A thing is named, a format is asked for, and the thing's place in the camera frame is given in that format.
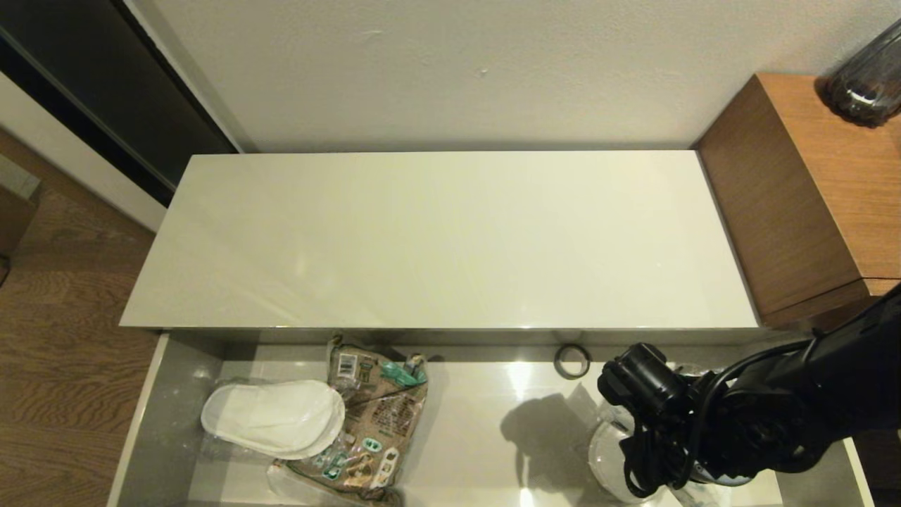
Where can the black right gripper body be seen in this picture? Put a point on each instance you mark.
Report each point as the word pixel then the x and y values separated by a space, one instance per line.
pixel 662 458

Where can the white slippers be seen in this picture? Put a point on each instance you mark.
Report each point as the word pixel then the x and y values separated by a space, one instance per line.
pixel 271 415
pixel 605 451

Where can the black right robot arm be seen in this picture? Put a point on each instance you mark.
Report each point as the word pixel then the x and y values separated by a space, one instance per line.
pixel 809 394

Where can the brown paper clip package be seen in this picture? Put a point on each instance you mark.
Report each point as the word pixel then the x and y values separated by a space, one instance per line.
pixel 383 415

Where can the brown wooden side cabinet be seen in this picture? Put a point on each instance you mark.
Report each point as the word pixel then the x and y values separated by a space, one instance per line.
pixel 830 183

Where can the dark glass vase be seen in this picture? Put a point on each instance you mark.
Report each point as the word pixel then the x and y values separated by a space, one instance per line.
pixel 869 84

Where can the dark door panel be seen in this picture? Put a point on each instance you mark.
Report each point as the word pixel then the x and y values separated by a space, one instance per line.
pixel 91 77

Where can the white door frame strip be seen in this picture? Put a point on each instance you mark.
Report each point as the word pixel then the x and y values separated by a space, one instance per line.
pixel 77 151

